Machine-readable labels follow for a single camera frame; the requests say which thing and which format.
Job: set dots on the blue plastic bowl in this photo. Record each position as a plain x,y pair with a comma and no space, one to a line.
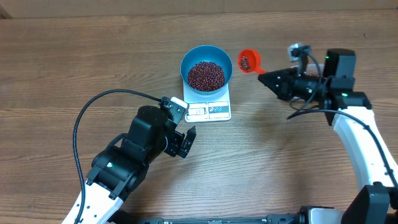
206,53

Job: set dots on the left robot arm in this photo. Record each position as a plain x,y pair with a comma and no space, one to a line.
119,169

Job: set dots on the red beans in bowl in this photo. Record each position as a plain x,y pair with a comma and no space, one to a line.
206,76

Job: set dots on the white digital kitchen scale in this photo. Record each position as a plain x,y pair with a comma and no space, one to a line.
207,107

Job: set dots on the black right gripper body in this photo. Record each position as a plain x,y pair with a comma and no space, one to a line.
305,88

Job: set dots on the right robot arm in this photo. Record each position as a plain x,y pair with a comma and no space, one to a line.
352,118

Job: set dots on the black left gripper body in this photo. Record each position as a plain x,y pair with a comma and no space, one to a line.
174,143

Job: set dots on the red scoop with blue handle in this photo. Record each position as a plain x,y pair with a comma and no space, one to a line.
254,59

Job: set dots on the red adzuki beans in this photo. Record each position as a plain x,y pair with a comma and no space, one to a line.
244,64

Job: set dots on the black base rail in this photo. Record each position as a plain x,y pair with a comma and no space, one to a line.
242,217

